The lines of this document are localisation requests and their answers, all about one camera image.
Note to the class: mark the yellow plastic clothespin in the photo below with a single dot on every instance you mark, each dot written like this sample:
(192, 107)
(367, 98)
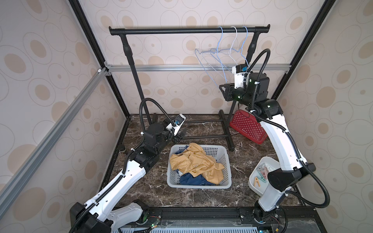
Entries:
(257, 182)

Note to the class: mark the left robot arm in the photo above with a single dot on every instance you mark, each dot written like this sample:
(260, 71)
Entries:
(122, 180)

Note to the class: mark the red polka dot toaster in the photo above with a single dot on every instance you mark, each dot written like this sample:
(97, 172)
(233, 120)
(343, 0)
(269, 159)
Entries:
(247, 125)

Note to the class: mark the light blue plastic hanger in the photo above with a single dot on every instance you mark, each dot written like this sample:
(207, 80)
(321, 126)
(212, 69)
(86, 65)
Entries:
(241, 50)

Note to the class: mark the mustard yellow t-shirt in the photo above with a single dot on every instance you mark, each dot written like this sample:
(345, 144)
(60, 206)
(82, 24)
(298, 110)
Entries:
(194, 160)

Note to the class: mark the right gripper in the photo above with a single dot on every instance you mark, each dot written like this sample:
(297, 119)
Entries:
(226, 91)

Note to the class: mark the white plastic basket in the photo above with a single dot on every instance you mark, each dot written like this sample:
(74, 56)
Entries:
(221, 156)

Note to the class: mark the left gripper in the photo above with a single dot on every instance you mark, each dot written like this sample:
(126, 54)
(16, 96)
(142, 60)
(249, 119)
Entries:
(178, 136)

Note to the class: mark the white wire hanger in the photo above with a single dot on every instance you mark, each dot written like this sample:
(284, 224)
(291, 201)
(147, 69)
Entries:
(232, 44)

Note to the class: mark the teal plastic clothespin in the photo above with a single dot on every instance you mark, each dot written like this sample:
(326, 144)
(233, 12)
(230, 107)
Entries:
(261, 178)

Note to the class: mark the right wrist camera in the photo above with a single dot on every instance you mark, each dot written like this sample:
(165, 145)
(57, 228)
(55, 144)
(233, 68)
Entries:
(240, 75)

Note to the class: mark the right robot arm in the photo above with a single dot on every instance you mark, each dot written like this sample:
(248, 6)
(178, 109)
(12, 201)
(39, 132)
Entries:
(251, 90)

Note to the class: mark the navy blue t-shirt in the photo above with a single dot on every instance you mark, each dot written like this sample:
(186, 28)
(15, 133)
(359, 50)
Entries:
(188, 179)

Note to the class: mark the pink plastic clothespin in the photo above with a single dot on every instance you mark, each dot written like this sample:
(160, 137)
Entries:
(264, 170)

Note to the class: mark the white plastic bin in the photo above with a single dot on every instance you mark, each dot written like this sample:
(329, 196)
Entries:
(273, 164)

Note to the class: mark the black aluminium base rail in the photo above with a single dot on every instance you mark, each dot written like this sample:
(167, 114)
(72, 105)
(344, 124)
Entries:
(282, 216)

